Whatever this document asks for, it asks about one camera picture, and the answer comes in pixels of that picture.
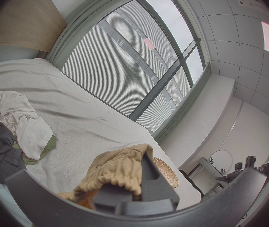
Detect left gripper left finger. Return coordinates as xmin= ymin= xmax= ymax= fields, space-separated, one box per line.
xmin=93 ymin=184 xmax=135 ymax=213

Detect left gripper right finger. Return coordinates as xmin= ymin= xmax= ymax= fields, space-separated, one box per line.
xmin=116 ymin=150 xmax=180 ymax=216

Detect tan shorts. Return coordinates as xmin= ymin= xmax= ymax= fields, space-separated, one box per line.
xmin=57 ymin=144 xmax=154 ymax=210

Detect round woven basket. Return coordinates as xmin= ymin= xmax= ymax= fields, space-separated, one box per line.
xmin=152 ymin=157 xmax=180 ymax=189

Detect bed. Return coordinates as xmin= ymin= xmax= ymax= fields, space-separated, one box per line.
xmin=0 ymin=0 xmax=203 ymax=227

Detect white and green garment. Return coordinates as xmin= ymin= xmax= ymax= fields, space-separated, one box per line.
xmin=0 ymin=90 xmax=56 ymax=167

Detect white table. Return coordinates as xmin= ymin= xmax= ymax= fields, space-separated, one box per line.
xmin=198 ymin=157 xmax=225 ymax=175

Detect window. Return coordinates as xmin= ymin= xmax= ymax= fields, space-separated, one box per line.
xmin=61 ymin=0 xmax=207 ymax=138

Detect round wall mirror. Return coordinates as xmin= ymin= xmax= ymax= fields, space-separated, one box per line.
xmin=211 ymin=150 xmax=233 ymax=172

